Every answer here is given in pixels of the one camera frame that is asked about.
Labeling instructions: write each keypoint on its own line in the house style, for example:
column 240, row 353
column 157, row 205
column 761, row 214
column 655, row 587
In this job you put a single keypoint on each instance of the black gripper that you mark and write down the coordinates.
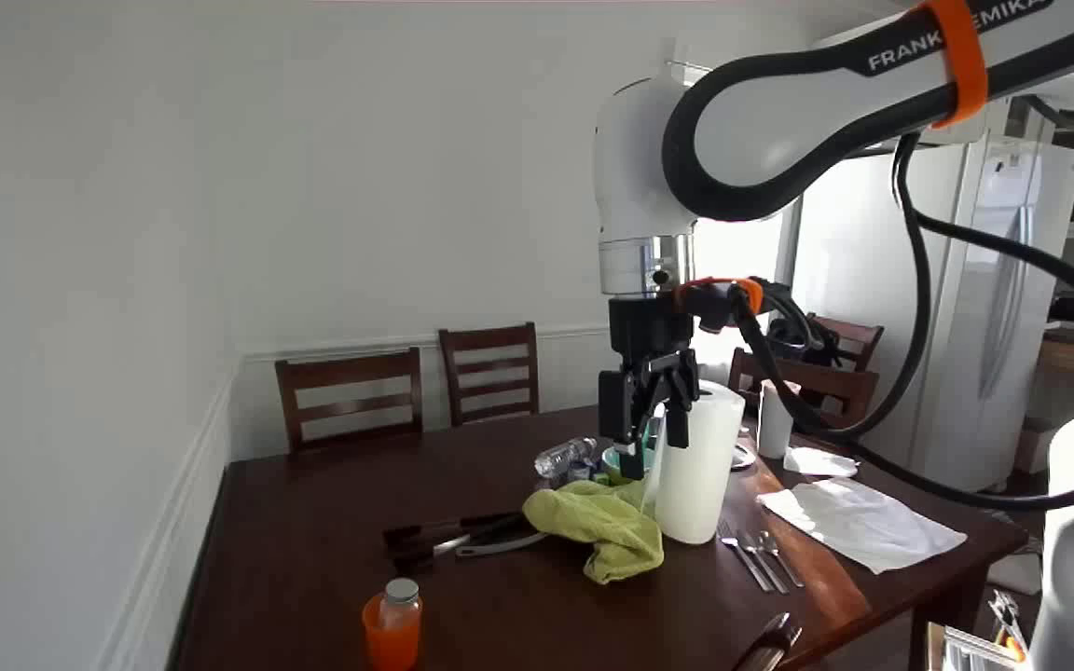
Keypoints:
column 649, row 336

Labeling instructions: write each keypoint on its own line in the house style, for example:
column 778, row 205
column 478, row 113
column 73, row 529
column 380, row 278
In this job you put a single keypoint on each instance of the white paper towel roll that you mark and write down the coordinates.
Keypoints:
column 692, row 483

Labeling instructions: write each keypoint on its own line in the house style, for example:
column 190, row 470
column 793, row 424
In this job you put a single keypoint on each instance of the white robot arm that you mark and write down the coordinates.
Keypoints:
column 793, row 117

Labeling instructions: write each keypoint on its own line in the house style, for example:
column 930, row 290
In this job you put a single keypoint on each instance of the teal bowl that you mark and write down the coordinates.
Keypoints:
column 623, row 462

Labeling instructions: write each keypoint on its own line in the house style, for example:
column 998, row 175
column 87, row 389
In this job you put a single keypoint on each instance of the white cylinder container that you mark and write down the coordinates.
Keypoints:
column 773, row 424

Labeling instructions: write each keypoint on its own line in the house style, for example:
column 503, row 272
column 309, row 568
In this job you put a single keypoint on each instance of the yellow-green cloth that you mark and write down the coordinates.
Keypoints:
column 619, row 537

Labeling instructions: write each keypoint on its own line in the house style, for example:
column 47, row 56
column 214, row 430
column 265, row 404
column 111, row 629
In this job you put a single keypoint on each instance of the right dark wooden chair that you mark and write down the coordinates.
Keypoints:
column 488, row 372

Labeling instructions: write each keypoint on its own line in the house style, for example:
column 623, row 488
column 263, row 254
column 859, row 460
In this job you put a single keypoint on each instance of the dark wooden chair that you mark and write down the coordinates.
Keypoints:
column 349, row 396
column 488, row 372

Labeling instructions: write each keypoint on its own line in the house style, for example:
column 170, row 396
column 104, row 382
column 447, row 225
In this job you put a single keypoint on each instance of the white folded napkin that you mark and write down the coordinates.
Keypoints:
column 817, row 462

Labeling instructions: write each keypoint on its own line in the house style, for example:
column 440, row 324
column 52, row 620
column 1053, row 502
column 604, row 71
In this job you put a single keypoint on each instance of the silver fork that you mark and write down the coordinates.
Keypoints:
column 741, row 554

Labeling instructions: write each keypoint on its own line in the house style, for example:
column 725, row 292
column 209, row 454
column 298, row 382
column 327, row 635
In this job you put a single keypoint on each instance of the silver spoon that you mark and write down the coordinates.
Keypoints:
column 761, row 557

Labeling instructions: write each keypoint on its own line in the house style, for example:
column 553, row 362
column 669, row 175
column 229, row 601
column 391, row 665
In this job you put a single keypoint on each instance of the silver knife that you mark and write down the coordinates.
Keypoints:
column 778, row 554

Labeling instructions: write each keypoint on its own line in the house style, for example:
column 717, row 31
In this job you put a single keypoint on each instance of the far side wooden chair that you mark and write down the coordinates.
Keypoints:
column 828, row 396

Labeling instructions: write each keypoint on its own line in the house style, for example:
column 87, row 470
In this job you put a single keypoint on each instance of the left dark wooden chair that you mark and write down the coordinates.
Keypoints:
column 349, row 396

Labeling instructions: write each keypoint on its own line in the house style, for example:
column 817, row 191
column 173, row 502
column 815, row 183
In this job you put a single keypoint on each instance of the white paper sheet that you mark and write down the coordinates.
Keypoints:
column 864, row 524

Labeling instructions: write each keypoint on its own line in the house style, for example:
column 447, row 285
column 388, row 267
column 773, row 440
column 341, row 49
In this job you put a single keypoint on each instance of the near wooden chair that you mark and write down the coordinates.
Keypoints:
column 769, row 646

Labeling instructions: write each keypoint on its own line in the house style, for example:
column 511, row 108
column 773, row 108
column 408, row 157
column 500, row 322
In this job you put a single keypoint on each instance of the black tongs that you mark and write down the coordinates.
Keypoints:
column 416, row 548

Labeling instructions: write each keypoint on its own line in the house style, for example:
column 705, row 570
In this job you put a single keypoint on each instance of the white refrigerator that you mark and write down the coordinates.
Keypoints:
column 967, row 401

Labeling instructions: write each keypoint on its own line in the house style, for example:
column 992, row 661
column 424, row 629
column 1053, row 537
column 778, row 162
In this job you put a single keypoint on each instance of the orange juice bottle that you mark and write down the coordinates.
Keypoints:
column 391, row 629

